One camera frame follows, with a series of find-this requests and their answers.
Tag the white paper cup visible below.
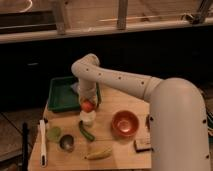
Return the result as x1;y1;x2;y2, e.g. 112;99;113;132
80;111;96;126

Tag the brown sponge block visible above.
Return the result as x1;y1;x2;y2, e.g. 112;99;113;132
134;140;151;153

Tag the yellow corn cob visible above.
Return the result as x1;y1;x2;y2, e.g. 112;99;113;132
85;148;112;160

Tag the black pole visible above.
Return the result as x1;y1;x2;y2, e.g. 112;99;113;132
22;123;28;171

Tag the small metal cup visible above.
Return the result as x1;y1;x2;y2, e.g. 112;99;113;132
59;134;74;152

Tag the green plastic tray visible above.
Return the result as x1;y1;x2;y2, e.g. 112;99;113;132
46;76;102;113

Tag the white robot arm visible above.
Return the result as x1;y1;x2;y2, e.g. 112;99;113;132
71;53;211;171

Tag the orange bowl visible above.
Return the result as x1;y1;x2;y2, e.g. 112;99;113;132
111;110;139;138

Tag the green cucumber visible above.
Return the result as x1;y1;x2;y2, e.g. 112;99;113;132
78;121;95;142

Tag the red apple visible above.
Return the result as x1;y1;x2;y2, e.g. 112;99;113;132
81;101;94;113

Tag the light green round lid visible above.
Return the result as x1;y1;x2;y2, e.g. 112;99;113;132
46;127;61;143

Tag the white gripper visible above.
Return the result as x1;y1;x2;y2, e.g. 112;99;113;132
78;79;96;101

